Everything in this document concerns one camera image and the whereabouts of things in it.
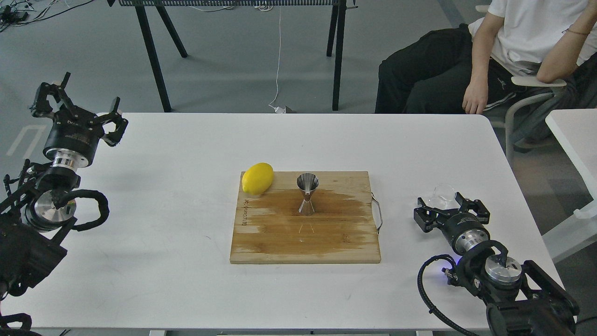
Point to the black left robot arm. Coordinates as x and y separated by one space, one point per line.
44 203

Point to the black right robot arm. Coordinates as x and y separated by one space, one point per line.
520 299

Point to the seated person white shirt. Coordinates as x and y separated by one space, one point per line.
545 39

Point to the wooden cutting board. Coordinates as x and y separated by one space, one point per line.
268 228

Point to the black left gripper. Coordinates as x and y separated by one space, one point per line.
71 130

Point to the person right hand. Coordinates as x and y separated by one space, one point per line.
476 95

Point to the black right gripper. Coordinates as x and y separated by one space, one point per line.
462 228

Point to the clear glass cup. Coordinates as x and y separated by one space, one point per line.
443 197

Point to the yellow lemon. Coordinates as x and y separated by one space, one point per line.
258 178

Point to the steel double jigger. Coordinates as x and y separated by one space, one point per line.
307 183

